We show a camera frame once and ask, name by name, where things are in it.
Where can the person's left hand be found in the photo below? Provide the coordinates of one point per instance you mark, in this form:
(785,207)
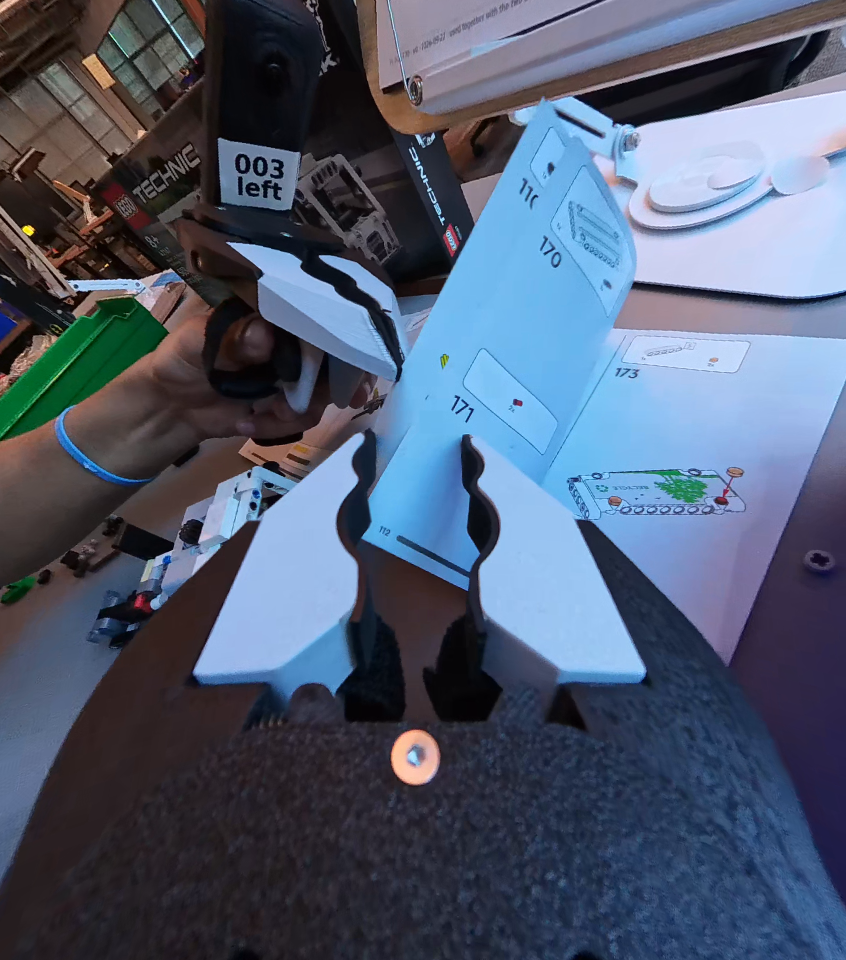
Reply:
(183,386)

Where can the wooden board with paper sheet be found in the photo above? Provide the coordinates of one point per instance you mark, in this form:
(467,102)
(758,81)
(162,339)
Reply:
(543,45)

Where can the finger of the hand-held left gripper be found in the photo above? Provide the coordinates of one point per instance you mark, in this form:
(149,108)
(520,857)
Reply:
(370,292)
(303,315)

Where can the white lego truck model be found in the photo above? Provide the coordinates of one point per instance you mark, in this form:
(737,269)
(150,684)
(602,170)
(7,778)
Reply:
(220,517)

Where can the black lego part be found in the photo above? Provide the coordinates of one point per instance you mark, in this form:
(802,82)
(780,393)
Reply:
(93,551)

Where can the white metal stand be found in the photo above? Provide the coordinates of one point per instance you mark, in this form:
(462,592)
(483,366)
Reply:
(730,187)

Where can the blue wristband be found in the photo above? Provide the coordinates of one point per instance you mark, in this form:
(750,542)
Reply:
(93,461)

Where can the green lego piece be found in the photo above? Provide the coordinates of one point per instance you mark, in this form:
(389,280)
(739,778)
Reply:
(18,590)

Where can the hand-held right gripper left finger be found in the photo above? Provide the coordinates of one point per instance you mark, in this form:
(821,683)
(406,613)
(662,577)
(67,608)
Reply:
(280,600)

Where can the person's left forearm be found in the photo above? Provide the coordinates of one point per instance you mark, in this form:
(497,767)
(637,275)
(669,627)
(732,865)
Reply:
(18,510)

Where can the lego instruction booklet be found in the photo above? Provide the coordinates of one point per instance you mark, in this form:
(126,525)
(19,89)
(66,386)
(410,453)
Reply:
(513,300)

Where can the green plastic bin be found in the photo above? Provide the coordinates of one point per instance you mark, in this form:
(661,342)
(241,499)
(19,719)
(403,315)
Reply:
(55,360)

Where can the black lego set box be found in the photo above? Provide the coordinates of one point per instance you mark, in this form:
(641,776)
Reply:
(430,202)

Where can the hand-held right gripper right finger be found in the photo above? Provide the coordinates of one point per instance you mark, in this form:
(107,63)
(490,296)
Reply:
(550,600)

